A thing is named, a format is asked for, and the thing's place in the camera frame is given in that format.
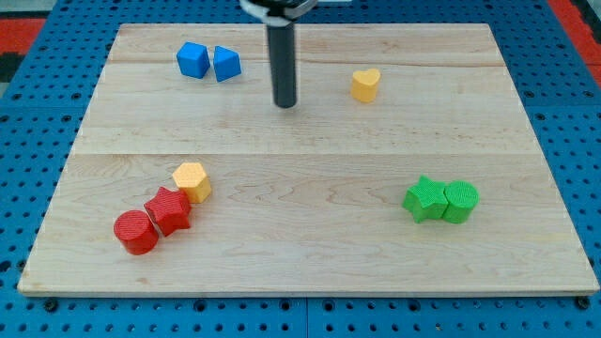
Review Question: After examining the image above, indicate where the blue triangular block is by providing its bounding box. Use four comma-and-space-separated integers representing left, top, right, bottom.
213, 46, 241, 82

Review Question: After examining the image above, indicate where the green star block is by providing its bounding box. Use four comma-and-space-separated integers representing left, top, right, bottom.
401, 176, 449, 223

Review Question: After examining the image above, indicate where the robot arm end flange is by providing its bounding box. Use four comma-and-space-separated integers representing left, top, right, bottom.
239, 0, 318, 27

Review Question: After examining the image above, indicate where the red cylinder block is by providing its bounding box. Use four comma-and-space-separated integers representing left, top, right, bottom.
114, 210, 159, 255

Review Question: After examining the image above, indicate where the yellow heart block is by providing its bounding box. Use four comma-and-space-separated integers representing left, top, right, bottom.
350, 69, 381, 103

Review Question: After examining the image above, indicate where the yellow hexagon block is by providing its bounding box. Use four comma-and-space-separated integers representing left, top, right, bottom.
172, 162, 212, 204

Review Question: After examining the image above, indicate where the red star block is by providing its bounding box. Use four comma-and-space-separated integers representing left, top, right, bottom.
144, 187, 192, 237

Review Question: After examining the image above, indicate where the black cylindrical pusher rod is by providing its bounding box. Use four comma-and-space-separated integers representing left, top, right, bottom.
267, 22, 297, 109

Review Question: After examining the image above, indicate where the wooden board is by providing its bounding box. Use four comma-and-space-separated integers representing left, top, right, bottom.
18, 23, 599, 298

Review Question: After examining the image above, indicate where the blue cube block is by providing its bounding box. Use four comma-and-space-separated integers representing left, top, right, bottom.
177, 41, 210, 79

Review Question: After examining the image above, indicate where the green cylinder block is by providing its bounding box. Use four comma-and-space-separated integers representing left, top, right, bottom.
442, 180, 480, 223

